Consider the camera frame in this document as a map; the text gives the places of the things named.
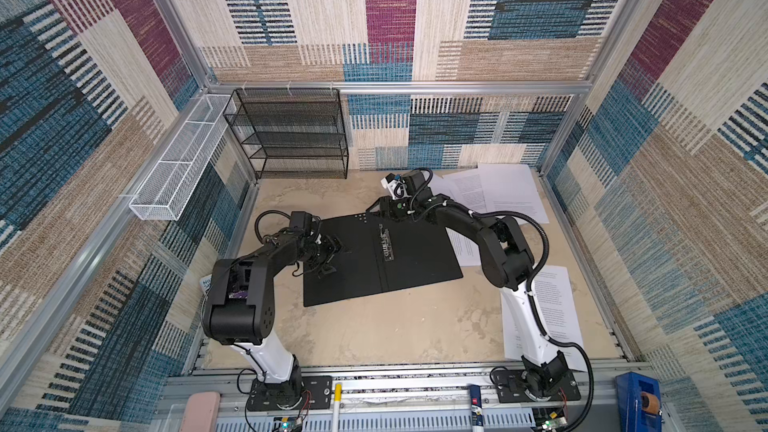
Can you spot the green circuit board left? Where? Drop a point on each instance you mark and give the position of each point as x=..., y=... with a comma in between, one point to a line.
x=288, y=424

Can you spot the orange folder black inside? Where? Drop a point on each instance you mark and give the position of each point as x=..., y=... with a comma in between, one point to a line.
x=378, y=256

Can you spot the black wire mesh shelf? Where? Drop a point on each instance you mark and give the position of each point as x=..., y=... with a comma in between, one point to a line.
x=290, y=133

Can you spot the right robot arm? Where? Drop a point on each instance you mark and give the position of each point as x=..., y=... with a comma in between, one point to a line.
x=513, y=249

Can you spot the white yellow marker pen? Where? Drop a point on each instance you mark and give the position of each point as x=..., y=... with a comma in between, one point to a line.
x=335, y=421

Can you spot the colourful children's book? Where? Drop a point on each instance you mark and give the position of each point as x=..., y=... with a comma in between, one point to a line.
x=205, y=284

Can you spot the pink object at edge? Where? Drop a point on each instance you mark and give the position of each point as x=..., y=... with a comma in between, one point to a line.
x=201, y=412

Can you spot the green circuit board right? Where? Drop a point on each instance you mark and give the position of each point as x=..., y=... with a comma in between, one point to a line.
x=552, y=424

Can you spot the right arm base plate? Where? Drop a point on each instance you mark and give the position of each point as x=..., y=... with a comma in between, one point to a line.
x=511, y=387

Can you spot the white wire mesh basket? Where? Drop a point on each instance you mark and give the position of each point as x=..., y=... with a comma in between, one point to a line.
x=166, y=191

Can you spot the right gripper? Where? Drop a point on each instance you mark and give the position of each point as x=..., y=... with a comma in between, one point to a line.
x=386, y=204

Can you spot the blue glue stick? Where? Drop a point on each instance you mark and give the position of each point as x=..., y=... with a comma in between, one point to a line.
x=476, y=411

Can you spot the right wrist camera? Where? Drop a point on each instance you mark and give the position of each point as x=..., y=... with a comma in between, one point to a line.
x=400, y=186

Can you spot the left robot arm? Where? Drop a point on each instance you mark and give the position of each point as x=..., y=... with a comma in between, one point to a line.
x=240, y=311

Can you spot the blue box with tape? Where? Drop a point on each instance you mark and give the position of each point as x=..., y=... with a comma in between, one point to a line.
x=639, y=403

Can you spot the printed paper sheet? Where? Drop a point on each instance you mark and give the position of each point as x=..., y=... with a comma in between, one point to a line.
x=511, y=187
x=556, y=307
x=464, y=187
x=466, y=251

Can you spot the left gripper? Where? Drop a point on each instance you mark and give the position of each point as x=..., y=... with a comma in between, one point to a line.
x=331, y=247

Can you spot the green circuit board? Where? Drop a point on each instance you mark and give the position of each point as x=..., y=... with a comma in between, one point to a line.
x=288, y=424
x=552, y=424

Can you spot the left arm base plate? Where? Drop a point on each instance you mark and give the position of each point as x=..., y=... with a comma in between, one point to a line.
x=315, y=392

